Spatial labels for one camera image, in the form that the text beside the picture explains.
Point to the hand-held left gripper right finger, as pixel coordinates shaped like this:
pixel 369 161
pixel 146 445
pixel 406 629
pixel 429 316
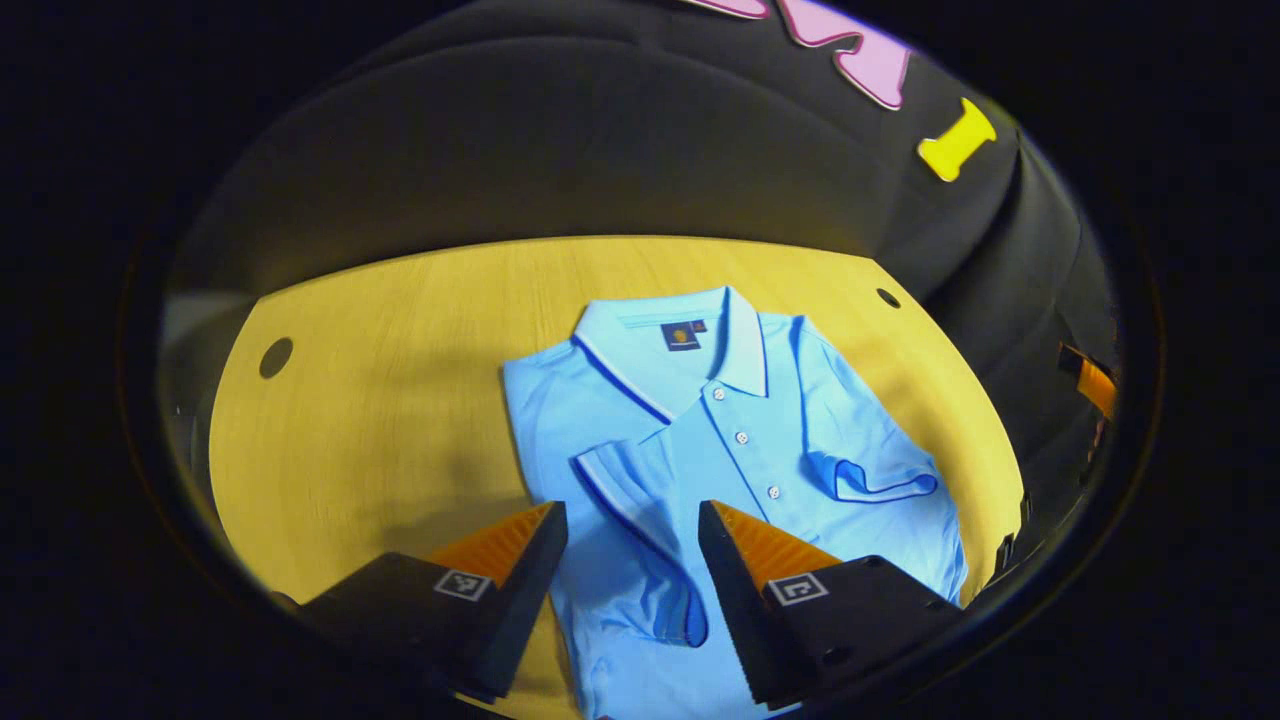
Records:
pixel 735 590

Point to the black backdrop cloth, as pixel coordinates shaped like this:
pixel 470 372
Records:
pixel 600 150

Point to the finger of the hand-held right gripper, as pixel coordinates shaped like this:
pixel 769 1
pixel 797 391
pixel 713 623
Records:
pixel 1092 380

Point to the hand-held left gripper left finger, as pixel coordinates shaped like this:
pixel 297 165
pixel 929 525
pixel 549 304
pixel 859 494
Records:
pixel 520 600

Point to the light blue T-shirt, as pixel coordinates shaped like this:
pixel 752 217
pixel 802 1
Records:
pixel 640 400

